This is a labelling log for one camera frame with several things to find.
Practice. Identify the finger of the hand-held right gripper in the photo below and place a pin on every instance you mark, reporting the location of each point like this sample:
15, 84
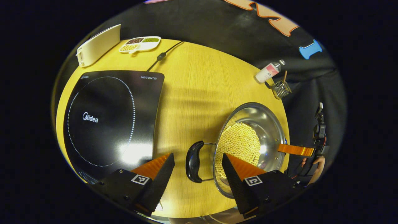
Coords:
295, 150

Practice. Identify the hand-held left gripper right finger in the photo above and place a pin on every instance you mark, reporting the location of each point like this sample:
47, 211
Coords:
238, 186

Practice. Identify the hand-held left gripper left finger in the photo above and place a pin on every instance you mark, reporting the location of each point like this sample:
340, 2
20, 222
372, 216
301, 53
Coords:
160, 180

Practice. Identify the pile of yellow soybeans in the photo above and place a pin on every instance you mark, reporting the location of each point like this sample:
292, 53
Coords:
239, 140

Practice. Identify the black induction cooktop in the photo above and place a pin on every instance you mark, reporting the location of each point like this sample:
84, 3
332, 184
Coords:
108, 102

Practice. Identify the wooden stick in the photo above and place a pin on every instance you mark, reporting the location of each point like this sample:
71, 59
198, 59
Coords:
284, 76

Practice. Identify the small black cap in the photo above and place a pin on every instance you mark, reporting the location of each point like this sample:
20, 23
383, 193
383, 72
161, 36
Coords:
267, 85

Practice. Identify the clear bottle with pink label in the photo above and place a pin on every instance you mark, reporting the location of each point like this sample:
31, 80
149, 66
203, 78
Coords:
267, 72

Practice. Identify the white divided dish of beans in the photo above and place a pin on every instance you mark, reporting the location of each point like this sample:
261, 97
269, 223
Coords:
146, 46

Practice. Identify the white toaster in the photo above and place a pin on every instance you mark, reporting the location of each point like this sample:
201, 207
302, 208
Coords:
99, 45

